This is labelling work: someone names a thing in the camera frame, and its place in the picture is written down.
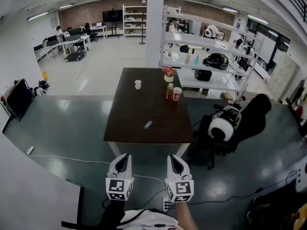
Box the white partition desk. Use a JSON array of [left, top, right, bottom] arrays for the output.
[[0, 133, 85, 230]]

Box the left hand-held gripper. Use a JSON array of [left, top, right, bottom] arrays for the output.
[[106, 153, 134, 201]]

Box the white pot with red flowers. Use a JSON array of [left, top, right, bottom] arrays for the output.
[[162, 66, 176, 83]]

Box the person's right forearm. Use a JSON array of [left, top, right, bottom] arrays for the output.
[[176, 200, 200, 230]]

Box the black stanchion pole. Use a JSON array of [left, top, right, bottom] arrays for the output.
[[139, 11, 146, 45]]

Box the black balcony railing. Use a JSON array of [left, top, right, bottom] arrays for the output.
[[273, 0, 307, 23]]

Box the single white desk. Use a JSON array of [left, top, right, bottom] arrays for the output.
[[90, 24, 108, 39]]

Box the cluttered storage rack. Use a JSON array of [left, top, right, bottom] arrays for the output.
[[286, 79, 307, 136]]

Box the black and white gear pile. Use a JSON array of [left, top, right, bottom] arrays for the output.
[[33, 80, 50, 96]]

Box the black platform trolley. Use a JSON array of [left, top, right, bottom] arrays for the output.
[[64, 38, 87, 62]]

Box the person's left forearm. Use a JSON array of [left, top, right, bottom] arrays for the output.
[[97, 199, 127, 230]]

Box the white locker cabinet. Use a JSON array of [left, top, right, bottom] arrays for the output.
[[266, 51, 300, 103]]

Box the row of white desks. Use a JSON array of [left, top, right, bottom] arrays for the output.
[[33, 34, 91, 62]]

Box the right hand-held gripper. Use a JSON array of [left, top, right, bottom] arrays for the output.
[[165, 154, 194, 203]]

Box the white square pillar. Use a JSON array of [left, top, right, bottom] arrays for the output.
[[145, 0, 165, 68]]

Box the white table leg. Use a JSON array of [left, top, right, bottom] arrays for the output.
[[176, 142, 191, 158]]

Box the black round device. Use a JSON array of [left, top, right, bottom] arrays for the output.
[[193, 68, 213, 82]]

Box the black panel cart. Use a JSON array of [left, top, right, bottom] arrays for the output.
[[1, 78, 34, 122]]

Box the black screen on stand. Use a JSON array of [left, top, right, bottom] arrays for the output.
[[102, 9, 124, 38]]

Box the black office chair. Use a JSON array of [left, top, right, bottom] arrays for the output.
[[189, 93, 273, 170]]

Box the black power cable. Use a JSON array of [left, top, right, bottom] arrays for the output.
[[134, 171, 298, 210]]

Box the narrow white shelf unit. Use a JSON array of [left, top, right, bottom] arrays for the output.
[[122, 4, 147, 37]]

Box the person's white printed shirt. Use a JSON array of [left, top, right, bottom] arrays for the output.
[[116, 208, 184, 230]]

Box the small black swivel chair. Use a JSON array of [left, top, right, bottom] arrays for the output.
[[84, 23, 98, 43]]

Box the large dark-framed window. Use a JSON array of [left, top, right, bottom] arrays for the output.
[[247, 19, 291, 64]]

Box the black robot vacuum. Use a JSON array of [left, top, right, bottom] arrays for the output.
[[202, 53, 230, 70]]

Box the white power cable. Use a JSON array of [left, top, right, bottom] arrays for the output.
[[26, 153, 167, 197]]

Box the wooden step platform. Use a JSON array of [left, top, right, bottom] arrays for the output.
[[241, 91, 274, 103]]

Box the large white shelf rack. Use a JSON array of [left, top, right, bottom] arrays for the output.
[[159, 5, 266, 103]]

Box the white round robot head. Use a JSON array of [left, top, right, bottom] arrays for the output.
[[203, 24, 225, 40], [207, 104, 242, 142]]

